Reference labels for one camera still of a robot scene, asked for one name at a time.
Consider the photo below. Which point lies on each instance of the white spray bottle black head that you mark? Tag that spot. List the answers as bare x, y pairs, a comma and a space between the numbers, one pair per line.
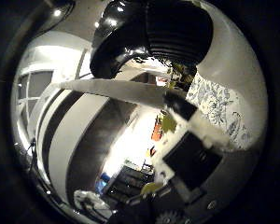
152, 34

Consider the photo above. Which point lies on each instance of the orange box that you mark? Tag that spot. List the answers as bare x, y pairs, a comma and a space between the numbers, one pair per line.
157, 132

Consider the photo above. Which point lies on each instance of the blue floral white tablecloth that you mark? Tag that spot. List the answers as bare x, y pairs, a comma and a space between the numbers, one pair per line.
217, 109

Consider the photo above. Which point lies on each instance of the dark shelf rack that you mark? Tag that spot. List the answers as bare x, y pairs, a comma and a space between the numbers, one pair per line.
127, 182

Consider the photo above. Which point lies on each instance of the window with white frame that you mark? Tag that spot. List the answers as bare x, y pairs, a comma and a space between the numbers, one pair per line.
34, 90

